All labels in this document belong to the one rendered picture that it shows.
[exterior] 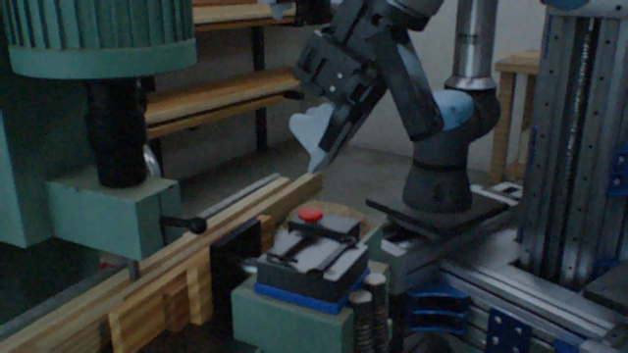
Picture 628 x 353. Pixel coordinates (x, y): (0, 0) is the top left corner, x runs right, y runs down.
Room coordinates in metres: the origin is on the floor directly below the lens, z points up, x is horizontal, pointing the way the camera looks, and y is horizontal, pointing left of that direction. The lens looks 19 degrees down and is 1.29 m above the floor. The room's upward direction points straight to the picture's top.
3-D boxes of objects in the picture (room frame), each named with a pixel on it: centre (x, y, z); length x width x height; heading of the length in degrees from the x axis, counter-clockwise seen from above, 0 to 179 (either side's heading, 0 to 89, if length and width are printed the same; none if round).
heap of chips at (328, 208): (0.84, -0.02, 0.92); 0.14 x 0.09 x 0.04; 63
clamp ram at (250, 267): (0.60, 0.07, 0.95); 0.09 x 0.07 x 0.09; 153
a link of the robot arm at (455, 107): (1.16, -0.27, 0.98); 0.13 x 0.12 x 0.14; 144
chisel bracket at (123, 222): (0.59, 0.23, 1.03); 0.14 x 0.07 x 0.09; 63
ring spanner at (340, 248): (0.54, -0.02, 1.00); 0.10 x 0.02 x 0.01; 153
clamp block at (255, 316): (0.57, 0.00, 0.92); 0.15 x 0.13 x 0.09; 153
